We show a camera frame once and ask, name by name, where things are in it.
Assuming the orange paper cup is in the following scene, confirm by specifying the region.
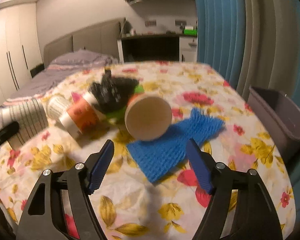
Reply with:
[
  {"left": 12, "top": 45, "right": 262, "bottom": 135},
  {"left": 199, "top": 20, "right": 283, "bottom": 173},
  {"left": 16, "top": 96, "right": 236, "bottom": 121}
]
[
  {"left": 125, "top": 93, "right": 172, "bottom": 141},
  {"left": 59, "top": 92, "right": 106, "bottom": 139}
]

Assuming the green foam net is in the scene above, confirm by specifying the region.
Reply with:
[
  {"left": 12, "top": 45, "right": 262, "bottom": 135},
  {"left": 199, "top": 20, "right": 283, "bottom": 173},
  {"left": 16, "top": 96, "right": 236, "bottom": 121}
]
[{"left": 106, "top": 85, "right": 145, "bottom": 123}]

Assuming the blue foam net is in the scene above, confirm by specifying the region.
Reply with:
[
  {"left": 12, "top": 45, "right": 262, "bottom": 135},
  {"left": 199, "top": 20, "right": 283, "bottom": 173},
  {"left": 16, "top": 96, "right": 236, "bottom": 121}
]
[{"left": 126, "top": 108, "right": 224, "bottom": 183}]

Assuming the green grid paper cup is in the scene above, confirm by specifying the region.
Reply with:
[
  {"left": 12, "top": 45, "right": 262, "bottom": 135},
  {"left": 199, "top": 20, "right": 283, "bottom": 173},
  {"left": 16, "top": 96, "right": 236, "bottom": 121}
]
[
  {"left": 0, "top": 99, "right": 49, "bottom": 150},
  {"left": 46, "top": 95, "right": 71, "bottom": 125}
]

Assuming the black plastic bag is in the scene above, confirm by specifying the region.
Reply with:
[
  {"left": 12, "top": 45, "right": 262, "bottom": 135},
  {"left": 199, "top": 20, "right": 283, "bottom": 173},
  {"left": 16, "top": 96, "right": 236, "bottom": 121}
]
[{"left": 89, "top": 69, "right": 139, "bottom": 114}]

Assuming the grey trash bin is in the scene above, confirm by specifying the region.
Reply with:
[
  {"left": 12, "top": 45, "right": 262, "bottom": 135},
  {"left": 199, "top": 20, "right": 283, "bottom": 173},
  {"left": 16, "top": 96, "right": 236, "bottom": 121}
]
[{"left": 248, "top": 86, "right": 300, "bottom": 168}]

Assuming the floral bed sheet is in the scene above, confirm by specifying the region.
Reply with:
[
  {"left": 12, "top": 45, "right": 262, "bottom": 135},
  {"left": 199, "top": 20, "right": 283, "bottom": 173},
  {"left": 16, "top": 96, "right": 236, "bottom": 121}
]
[{"left": 0, "top": 62, "right": 296, "bottom": 239}]

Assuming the grey striped duvet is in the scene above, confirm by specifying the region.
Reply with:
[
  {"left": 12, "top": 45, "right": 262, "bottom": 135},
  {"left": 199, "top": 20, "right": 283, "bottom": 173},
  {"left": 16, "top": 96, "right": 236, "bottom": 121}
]
[{"left": 1, "top": 49, "right": 119, "bottom": 107}]

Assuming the grey upholstered headboard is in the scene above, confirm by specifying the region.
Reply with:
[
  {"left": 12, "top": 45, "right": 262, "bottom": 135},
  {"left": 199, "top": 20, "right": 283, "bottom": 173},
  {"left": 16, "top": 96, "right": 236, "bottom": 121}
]
[{"left": 43, "top": 17, "right": 126, "bottom": 67}]

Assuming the white wardrobe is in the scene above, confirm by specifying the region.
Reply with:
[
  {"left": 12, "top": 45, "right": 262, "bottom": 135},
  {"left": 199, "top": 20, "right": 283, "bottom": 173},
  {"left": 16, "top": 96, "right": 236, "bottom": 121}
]
[{"left": 0, "top": 3, "right": 43, "bottom": 106}]

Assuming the dark desk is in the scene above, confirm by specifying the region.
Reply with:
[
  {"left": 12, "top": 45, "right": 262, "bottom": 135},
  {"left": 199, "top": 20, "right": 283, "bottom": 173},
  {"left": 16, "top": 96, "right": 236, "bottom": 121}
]
[{"left": 117, "top": 33, "right": 196, "bottom": 62}]

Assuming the grey curtain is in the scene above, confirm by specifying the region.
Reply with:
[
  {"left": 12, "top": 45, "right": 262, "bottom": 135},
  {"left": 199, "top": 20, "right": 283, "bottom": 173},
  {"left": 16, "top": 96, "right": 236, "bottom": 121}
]
[{"left": 236, "top": 0, "right": 300, "bottom": 100}]

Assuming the white drawer unit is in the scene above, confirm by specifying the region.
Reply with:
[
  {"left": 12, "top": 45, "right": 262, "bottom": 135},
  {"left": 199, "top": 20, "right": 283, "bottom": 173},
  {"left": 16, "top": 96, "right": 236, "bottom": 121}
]
[{"left": 179, "top": 36, "right": 197, "bottom": 62}]

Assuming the green box on desk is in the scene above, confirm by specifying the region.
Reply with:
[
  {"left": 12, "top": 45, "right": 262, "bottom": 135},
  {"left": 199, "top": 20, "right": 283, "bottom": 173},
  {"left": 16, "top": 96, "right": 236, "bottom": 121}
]
[{"left": 183, "top": 25, "right": 198, "bottom": 36}]

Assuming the blue curtain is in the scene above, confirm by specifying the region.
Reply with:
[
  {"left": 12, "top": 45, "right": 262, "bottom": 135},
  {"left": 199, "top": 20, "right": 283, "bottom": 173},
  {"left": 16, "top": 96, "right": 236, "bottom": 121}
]
[{"left": 195, "top": 0, "right": 246, "bottom": 89}]

